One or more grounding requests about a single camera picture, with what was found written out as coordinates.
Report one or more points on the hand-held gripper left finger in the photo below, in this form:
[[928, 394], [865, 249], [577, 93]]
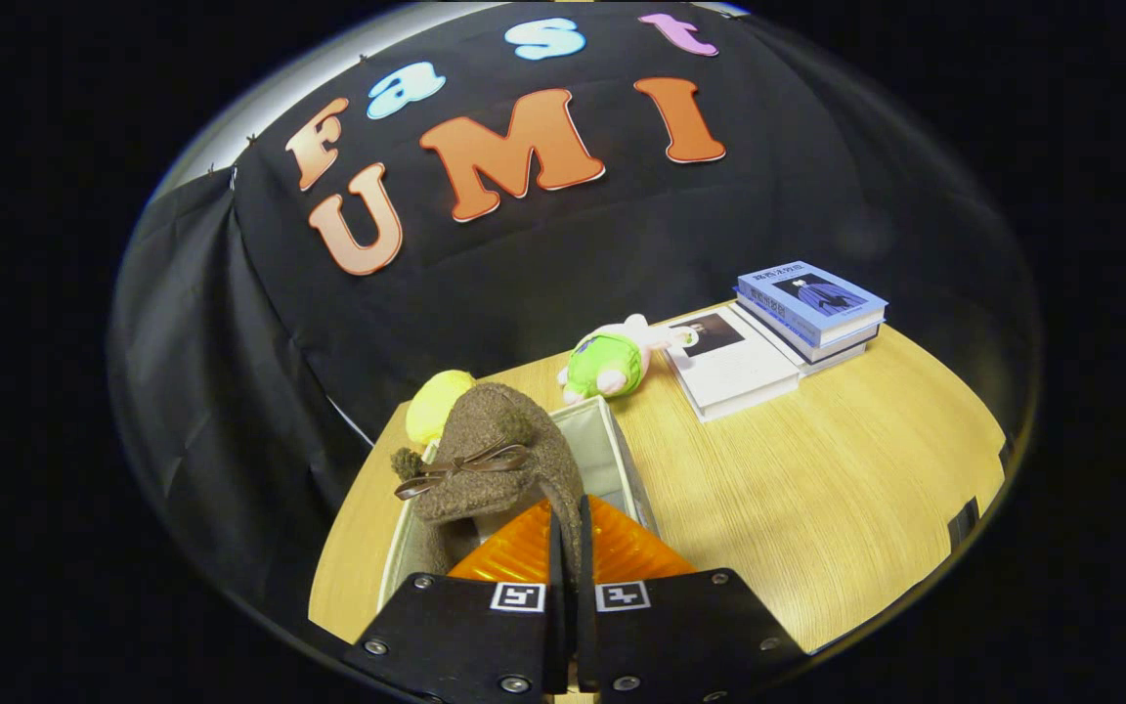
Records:
[[555, 557]]

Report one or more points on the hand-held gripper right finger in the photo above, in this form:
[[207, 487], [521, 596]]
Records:
[[584, 557]]

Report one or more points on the grey fabric storage box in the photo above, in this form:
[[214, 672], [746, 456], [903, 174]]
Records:
[[602, 460]]

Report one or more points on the yellow plush ball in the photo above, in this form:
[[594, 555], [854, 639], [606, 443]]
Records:
[[431, 406]]

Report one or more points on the green and pink plush toy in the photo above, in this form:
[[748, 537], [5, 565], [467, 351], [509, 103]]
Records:
[[612, 362]]

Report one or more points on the white book with dark photo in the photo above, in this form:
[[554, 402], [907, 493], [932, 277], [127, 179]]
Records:
[[739, 367]]

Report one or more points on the black backdrop cloth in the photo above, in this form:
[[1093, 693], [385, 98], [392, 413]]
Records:
[[524, 284]]

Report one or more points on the plain white book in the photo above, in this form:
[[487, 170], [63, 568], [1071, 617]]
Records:
[[822, 370]]

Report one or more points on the dark-spined book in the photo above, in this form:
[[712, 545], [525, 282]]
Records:
[[842, 350]]

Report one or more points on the blue book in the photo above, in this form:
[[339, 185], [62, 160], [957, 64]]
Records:
[[817, 293]]

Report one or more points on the small black strip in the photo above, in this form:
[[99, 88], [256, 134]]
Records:
[[962, 523]]

